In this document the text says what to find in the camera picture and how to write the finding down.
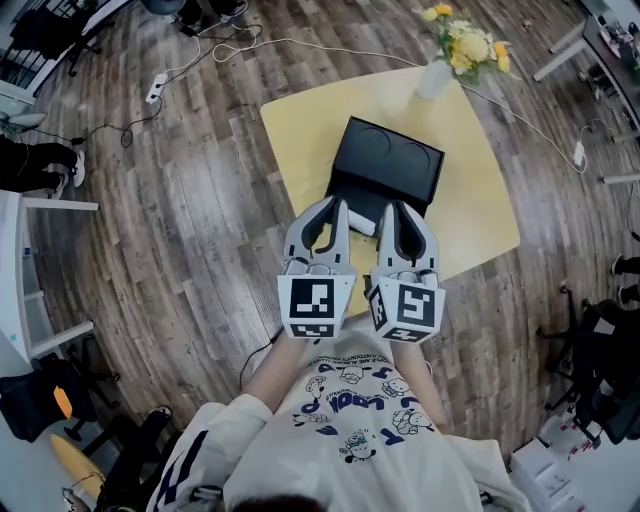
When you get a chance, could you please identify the white cylinder object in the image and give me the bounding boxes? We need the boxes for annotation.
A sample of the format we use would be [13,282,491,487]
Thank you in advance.
[347,209,380,237]

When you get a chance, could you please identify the black metal railing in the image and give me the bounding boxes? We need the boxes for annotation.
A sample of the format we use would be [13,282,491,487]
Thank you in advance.
[0,29,56,94]

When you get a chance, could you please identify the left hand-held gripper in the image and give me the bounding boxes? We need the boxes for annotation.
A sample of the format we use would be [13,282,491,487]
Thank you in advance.
[277,195,359,342]

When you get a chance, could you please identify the white packets red print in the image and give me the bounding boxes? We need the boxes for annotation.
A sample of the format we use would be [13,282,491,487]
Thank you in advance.
[541,414,604,464]

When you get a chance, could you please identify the black backpack orange patch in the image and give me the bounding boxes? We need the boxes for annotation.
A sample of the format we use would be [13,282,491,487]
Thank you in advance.
[0,352,99,444]

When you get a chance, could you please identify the long white floor cable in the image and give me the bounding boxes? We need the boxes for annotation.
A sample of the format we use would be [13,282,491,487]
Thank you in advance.
[212,24,586,174]

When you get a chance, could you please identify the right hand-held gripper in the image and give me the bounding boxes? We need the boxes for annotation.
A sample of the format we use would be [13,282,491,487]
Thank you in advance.
[366,201,448,345]

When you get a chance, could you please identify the white vase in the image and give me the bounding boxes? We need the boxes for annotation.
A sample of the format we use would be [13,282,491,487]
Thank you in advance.
[415,58,454,102]

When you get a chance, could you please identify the person's white printed shirt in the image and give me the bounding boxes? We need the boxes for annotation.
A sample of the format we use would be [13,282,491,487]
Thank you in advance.
[146,329,532,512]

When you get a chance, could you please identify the black office chair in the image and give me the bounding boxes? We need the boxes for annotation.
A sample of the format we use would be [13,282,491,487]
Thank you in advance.
[543,295,640,447]
[9,0,104,79]
[82,405,177,512]

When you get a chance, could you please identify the grey round-backed chair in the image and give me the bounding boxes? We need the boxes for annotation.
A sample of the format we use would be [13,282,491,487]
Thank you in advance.
[142,0,201,21]

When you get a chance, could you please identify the white power strip cord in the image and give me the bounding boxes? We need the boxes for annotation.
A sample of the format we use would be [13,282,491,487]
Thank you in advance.
[157,28,204,82]

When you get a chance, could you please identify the thin black cable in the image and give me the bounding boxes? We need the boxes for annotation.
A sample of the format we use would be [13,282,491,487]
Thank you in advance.
[238,331,287,397]

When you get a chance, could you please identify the black tray box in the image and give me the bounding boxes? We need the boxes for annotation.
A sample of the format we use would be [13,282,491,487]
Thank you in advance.
[323,115,446,246]

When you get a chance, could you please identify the person's left forearm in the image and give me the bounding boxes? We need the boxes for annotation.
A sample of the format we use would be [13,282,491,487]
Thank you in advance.
[242,329,309,417]

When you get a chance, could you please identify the person's right forearm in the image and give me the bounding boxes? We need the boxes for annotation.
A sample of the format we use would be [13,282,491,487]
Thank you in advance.
[394,341,449,434]

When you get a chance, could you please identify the yellow flower bouquet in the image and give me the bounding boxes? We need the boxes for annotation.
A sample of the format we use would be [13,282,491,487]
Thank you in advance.
[422,2,521,87]

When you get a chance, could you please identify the black floor cable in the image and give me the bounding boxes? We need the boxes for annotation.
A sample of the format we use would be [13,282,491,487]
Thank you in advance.
[29,97,167,150]

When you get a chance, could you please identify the dark grey table white legs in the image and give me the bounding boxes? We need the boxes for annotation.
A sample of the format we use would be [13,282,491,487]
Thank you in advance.
[531,0,640,146]

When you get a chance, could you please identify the white power strip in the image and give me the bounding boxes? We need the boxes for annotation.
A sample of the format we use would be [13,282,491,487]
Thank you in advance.
[144,72,170,105]

